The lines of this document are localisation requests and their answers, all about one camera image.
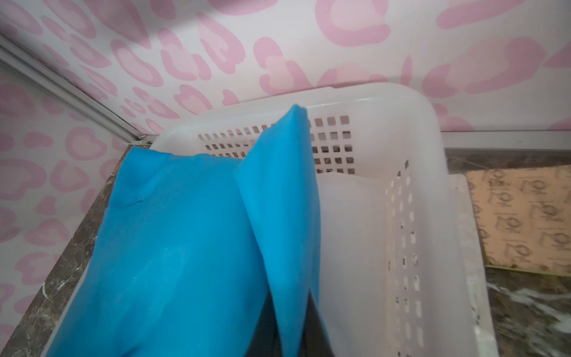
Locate tan patterned card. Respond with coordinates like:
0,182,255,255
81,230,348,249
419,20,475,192
465,165,570,276

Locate blue raincoat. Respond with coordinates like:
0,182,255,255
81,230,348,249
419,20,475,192
47,106,321,356

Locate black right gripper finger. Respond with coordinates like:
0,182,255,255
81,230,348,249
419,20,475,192
245,292,334,357

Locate aluminium corner frame post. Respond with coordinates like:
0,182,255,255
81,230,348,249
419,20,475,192
1,36,156,143

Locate white paper sheet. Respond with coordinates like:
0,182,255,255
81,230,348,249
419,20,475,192
449,174,499,357

